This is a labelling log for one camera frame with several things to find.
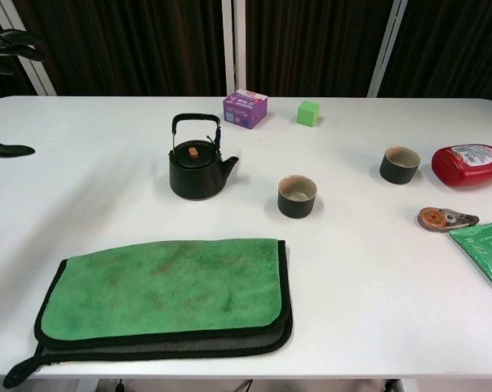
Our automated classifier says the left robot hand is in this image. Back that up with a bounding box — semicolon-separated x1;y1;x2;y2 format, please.
0;28;47;159

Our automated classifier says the black teapot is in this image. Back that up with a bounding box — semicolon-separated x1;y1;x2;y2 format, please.
167;113;240;201

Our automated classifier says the brown cup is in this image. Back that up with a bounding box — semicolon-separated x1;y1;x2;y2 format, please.
379;145;422;185
277;174;318;219

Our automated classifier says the dark pleated curtain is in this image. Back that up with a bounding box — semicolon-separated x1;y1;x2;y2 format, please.
0;0;492;99

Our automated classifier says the purple cardboard box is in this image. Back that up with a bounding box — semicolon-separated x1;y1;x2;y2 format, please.
222;88;270;130

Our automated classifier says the green cloth black trim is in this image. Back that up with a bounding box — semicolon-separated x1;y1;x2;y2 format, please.
2;238;294;389

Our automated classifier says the green cube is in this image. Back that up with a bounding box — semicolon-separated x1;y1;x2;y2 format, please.
297;100;321;127

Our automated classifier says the red ketchup bottle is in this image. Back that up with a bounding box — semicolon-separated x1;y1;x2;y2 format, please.
431;143;492;188

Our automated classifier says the green foil packet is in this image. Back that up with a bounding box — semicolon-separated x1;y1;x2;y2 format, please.
448;220;492;292

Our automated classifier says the white slanted frame post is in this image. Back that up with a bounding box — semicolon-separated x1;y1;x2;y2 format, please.
366;0;409;98
0;0;58;97

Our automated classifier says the white upright double frame post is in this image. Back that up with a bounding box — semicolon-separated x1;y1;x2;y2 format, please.
221;0;247;97

